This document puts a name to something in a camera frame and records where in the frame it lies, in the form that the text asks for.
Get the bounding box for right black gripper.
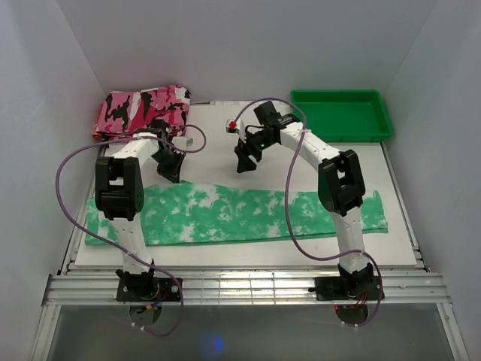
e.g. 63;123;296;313
234;129;276;174

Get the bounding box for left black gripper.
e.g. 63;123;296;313
152;148;186;185

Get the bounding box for green tie-dye trousers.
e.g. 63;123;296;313
84;180;389;248

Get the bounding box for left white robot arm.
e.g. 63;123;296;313
95;121;193;301

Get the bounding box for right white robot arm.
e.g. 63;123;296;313
225;98;374;299

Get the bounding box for pink camouflage folded trousers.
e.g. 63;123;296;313
92;85;191;133

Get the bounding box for white paper strip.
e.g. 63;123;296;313
209;100;287;107

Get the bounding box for orange folded garment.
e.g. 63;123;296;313
92;129;147;145

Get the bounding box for green plastic tray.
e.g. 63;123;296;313
290;89;394;143

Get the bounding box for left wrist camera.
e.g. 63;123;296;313
172;136;194;151

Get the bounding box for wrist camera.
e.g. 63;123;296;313
225;119;246;139
172;136;194;151

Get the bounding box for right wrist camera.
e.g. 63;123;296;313
225;119;246;139

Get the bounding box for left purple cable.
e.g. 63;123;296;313
55;124;207;336

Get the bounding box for purple cable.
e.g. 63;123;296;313
235;98;384;329
55;124;207;336

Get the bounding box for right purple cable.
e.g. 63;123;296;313
235;98;384;329

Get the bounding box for aluminium frame rail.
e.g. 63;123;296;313
43;271;451;306

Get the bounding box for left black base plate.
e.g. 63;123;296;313
115;277;180;303

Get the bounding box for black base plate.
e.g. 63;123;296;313
308;276;385;301
115;277;180;303

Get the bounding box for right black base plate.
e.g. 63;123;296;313
308;276;385;301

